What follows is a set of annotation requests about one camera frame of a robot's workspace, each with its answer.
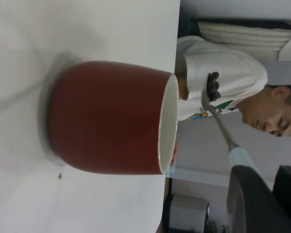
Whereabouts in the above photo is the metal spoon pale blue handle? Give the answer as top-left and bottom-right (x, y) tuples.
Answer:
(200, 72), (261, 175)

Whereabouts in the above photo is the red ceramic mug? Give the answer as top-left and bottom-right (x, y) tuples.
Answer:
(48, 60), (179, 175)

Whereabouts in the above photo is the person in white T-shirt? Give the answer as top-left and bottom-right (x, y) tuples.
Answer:
(176, 35), (291, 144)

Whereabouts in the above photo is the stack of white cushions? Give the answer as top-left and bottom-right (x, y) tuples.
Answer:
(197, 20), (291, 63)

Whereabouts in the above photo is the small coffee bean clump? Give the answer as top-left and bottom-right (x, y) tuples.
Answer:
(205, 71), (221, 102)

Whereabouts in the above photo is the person hand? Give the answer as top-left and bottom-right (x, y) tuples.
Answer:
(171, 142), (180, 168)

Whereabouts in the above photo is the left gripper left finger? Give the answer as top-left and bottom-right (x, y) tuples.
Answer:
(226, 165), (291, 233)

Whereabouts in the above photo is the grey white box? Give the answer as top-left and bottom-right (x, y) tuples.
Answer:
(171, 194), (210, 230)

